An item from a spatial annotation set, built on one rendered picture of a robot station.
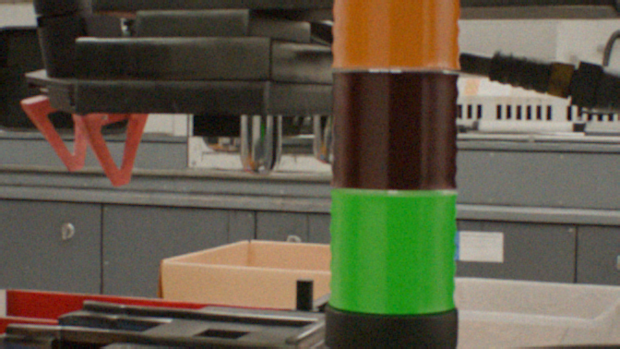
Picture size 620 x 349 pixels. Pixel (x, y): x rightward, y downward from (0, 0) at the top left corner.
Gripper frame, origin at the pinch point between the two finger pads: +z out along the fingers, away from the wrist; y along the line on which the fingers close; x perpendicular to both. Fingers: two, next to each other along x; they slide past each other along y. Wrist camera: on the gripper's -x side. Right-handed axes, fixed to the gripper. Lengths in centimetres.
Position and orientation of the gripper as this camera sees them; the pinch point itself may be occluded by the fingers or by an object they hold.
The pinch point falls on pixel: (96, 168)
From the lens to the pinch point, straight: 113.8
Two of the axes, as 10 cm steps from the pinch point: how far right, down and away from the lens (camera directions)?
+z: 1.4, 9.5, 2.6
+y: -5.7, -1.4, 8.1
